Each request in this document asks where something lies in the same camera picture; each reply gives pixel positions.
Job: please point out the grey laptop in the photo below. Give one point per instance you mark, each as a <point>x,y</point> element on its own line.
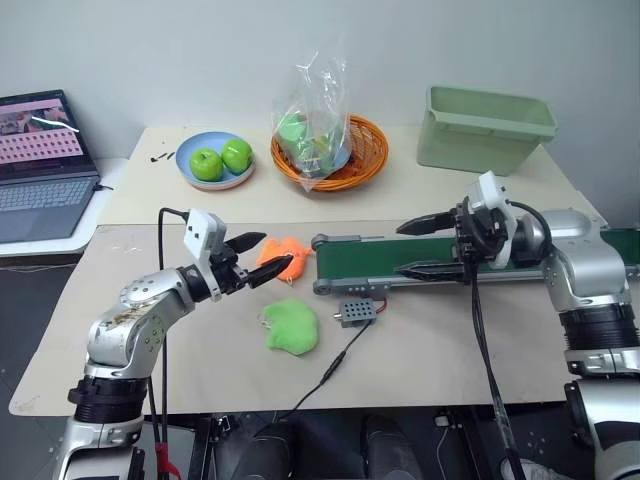
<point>40,165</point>

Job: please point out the orange woven basket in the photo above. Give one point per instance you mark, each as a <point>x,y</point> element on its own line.
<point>372,150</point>

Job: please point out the light blue plate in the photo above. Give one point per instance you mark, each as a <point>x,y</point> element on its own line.
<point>185,155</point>

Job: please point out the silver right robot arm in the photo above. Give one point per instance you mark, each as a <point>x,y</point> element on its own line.
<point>585,270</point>

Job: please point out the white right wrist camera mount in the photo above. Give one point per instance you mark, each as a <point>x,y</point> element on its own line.
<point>487,192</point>

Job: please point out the clear plastic bag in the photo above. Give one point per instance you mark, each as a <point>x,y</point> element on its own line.
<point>310,125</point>

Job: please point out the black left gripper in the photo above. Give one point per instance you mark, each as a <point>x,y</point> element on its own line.
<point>227,275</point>

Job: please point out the grey perforated control box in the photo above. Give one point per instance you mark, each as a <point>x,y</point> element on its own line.
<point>355,313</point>

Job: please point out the green plush toy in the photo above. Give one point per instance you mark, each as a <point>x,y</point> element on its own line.
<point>292,327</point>

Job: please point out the orange plush toy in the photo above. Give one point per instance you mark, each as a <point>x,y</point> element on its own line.
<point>295,260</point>

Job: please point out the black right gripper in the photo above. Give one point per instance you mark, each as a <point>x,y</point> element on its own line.
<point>467,240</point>

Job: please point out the green apple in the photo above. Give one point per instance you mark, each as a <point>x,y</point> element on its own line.
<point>206,165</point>
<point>237,156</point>

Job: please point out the green conveyor belt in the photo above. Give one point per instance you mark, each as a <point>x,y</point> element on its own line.
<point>360,257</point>

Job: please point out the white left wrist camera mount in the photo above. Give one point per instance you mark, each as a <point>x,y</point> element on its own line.
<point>200,227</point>

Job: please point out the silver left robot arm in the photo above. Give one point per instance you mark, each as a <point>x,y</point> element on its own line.
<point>130,320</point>

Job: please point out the pale green plastic bin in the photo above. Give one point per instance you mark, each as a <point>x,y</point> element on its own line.
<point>480,135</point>

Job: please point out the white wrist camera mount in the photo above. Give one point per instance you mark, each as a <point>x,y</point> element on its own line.
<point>487,192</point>
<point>200,227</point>

